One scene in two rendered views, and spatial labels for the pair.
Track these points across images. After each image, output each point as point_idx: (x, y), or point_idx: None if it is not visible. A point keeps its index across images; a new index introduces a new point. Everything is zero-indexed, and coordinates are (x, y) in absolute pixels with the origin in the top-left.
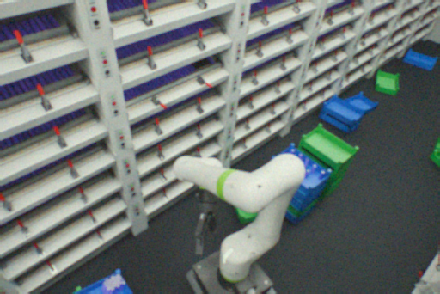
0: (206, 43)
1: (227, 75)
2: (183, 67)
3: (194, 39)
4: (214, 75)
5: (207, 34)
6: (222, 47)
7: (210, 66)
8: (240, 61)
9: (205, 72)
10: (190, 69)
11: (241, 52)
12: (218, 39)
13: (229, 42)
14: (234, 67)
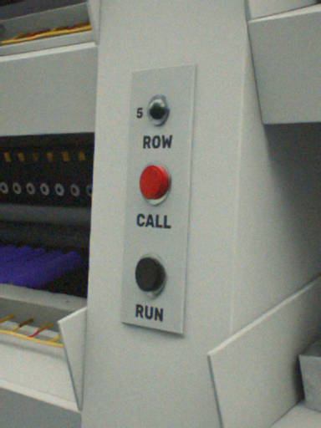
0: (1, 57)
1: (61, 408)
2: (19, 256)
3: (1, 40)
4: (28, 359)
5: (65, 27)
6: (32, 94)
7: (67, 296)
8: (188, 337)
9: (14, 312)
10: (12, 268)
11: (195, 216)
12: (63, 48)
13: (76, 58)
14: (122, 367)
